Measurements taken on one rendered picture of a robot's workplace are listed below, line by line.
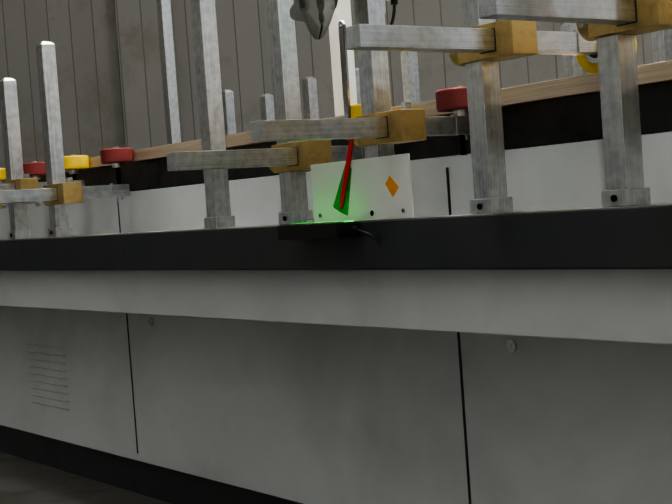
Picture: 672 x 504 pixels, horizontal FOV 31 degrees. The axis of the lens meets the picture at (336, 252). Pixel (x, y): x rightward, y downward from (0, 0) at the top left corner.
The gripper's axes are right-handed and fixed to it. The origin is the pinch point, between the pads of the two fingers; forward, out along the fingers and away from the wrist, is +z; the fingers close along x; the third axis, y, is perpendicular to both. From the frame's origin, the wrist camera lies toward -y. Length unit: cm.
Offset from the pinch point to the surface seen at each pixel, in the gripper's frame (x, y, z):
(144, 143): -203, 435, -12
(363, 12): -6.1, -3.8, -2.5
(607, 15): 0, -59, 7
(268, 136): 17.4, -8.7, 17.3
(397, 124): -5.3, -11.2, 16.1
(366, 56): -6.0, -3.8, 4.5
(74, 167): -21, 139, 14
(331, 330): -28, 40, 53
